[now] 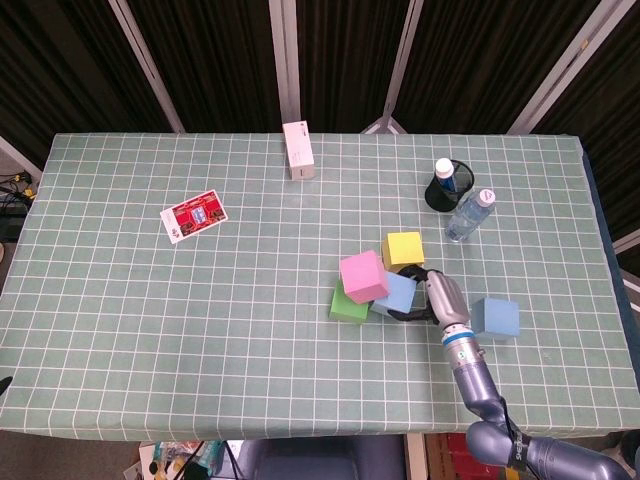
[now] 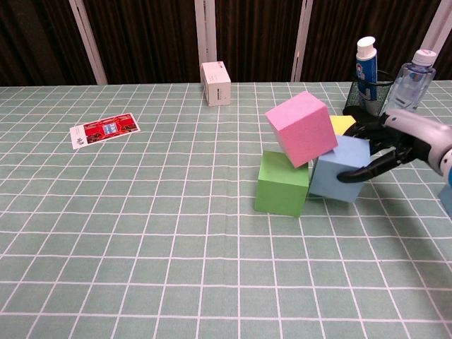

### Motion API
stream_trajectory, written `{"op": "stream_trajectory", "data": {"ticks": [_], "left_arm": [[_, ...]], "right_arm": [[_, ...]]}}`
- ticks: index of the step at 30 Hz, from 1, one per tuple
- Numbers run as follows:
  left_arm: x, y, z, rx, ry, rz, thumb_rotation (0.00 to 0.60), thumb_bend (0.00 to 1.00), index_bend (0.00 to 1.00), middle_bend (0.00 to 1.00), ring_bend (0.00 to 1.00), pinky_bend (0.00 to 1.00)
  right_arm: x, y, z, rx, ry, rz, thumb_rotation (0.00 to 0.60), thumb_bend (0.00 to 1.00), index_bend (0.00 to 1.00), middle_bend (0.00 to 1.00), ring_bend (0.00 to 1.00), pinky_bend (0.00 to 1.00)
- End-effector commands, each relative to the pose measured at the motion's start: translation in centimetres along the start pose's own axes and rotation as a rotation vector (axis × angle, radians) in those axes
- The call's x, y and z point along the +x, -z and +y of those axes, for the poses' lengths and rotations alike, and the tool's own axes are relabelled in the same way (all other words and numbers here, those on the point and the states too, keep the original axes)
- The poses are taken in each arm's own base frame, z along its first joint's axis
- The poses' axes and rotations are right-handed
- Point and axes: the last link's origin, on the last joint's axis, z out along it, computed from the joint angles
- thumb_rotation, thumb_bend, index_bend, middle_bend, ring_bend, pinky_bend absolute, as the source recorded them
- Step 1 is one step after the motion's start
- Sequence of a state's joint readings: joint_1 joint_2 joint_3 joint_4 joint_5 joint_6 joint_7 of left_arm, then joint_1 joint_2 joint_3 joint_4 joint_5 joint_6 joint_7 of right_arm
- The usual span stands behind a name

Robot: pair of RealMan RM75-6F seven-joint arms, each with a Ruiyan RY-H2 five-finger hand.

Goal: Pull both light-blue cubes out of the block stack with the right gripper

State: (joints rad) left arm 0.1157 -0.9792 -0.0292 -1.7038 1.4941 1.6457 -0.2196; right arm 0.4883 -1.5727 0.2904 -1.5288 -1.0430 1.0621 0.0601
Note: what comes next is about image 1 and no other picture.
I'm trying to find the green foam cube block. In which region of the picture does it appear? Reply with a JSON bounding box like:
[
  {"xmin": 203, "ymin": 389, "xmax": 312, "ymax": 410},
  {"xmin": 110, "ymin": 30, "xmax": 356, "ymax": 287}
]
[{"xmin": 328, "ymin": 284, "xmax": 371, "ymax": 325}]

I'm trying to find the yellow foam cube block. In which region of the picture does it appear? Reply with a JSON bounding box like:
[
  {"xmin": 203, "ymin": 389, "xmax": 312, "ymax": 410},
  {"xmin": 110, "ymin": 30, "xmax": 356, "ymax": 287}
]
[{"xmin": 381, "ymin": 231, "xmax": 427, "ymax": 269}]

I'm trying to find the dark blue chair seat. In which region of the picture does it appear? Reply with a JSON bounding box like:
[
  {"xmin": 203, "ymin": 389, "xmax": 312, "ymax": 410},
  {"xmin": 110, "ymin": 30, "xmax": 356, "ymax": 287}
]
[{"xmin": 239, "ymin": 438, "xmax": 407, "ymax": 480}]

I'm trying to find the bottle inside black cup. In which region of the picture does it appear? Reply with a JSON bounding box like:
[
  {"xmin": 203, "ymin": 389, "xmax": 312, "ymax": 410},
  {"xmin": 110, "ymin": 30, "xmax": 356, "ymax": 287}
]
[{"xmin": 434, "ymin": 157, "xmax": 457, "ymax": 195}]

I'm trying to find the white table leg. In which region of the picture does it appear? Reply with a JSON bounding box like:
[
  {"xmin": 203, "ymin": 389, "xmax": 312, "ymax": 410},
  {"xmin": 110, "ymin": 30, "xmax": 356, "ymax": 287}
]
[{"xmin": 404, "ymin": 433, "xmax": 427, "ymax": 480}]

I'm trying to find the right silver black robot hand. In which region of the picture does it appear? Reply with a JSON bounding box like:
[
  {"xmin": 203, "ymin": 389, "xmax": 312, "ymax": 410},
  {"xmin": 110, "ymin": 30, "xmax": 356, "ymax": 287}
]
[{"xmin": 387, "ymin": 264, "xmax": 472, "ymax": 331}]

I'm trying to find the red and white card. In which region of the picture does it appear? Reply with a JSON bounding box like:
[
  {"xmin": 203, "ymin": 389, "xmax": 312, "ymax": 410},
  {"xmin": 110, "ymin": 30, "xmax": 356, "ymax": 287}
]
[{"xmin": 159, "ymin": 188, "xmax": 229, "ymax": 245}]

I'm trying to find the pink foam cube block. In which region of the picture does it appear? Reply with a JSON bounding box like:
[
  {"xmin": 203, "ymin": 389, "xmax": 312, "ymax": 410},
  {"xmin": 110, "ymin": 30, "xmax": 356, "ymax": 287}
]
[{"xmin": 338, "ymin": 249, "xmax": 390, "ymax": 305}]

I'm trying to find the red storage box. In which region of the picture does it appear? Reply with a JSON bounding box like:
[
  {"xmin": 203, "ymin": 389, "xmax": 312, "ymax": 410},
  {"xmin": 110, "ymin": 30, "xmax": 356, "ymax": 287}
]
[{"xmin": 446, "ymin": 433, "xmax": 481, "ymax": 480}]

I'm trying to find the colourful printed bag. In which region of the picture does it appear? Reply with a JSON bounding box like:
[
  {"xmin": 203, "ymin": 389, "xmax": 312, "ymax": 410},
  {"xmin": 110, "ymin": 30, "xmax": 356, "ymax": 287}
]
[{"xmin": 138, "ymin": 439, "xmax": 226, "ymax": 480}]

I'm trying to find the brown cardboard box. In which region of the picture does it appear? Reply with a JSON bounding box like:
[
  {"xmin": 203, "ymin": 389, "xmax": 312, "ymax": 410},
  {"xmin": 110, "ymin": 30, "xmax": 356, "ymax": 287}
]
[{"xmin": 424, "ymin": 434, "xmax": 451, "ymax": 480}]

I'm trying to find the white cardboard box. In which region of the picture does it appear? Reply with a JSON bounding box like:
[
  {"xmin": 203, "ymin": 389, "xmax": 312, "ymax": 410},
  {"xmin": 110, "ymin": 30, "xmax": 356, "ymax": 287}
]
[{"xmin": 282, "ymin": 120, "xmax": 317, "ymax": 182}]

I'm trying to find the tangle of floor cables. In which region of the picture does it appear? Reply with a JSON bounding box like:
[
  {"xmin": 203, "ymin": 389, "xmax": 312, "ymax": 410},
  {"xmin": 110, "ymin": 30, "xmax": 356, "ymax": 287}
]
[{"xmin": 0, "ymin": 169, "xmax": 41, "ymax": 204}]

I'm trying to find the black arm cable strap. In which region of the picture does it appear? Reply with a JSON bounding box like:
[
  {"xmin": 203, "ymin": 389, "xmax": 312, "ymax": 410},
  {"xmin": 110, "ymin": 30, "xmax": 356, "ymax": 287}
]
[{"xmin": 501, "ymin": 397, "xmax": 532, "ymax": 472}]

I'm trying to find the black curtain panel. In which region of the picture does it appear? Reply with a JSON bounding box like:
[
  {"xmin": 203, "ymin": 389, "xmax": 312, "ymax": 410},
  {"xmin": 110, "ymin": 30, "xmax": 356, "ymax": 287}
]
[
  {"xmin": 0, "ymin": 0, "xmax": 169, "ymax": 169},
  {"xmin": 392, "ymin": 0, "xmax": 604, "ymax": 135},
  {"xmin": 532, "ymin": 0, "xmax": 640, "ymax": 241},
  {"xmin": 297, "ymin": 0, "xmax": 412, "ymax": 134},
  {"xmin": 127, "ymin": 0, "xmax": 282, "ymax": 134}
]

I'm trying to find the white screen frame post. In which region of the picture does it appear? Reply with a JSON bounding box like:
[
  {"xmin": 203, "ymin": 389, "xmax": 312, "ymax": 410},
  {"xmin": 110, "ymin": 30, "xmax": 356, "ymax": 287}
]
[
  {"xmin": 0, "ymin": 134, "xmax": 44, "ymax": 184},
  {"xmin": 108, "ymin": 0, "xmax": 187, "ymax": 134},
  {"xmin": 507, "ymin": 0, "xmax": 626, "ymax": 135},
  {"xmin": 360, "ymin": 0, "xmax": 426, "ymax": 135},
  {"xmin": 268, "ymin": 0, "xmax": 302, "ymax": 132},
  {"xmin": 612, "ymin": 232, "xmax": 640, "ymax": 256}
]

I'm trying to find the green checked tablecloth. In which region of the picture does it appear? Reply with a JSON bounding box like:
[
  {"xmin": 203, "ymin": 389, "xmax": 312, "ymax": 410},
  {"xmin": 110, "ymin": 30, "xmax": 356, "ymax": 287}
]
[{"xmin": 0, "ymin": 132, "xmax": 626, "ymax": 444}]

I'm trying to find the black mesh pen holder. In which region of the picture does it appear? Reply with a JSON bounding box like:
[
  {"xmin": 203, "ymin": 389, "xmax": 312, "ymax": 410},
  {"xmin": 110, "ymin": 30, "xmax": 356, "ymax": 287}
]
[{"xmin": 424, "ymin": 159, "xmax": 475, "ymax": 215}]

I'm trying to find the clear plastic water bottle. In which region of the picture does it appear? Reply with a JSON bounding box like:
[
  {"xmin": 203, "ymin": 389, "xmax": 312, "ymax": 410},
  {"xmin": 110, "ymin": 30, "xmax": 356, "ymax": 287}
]
[{"xmin": 444, "ymin": 188, "xmax": 498, "ymax": 244}]

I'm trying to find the light blue foam cube block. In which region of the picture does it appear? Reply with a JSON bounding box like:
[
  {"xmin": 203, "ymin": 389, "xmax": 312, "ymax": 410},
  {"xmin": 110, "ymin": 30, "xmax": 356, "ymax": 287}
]
[
  {"xmin": 471, "ymin": 296, "xmax": 521, "ymax": 344},
  {"xmin": 370, "ymin": 272, "xmax": 419, "ymax": 319}
]

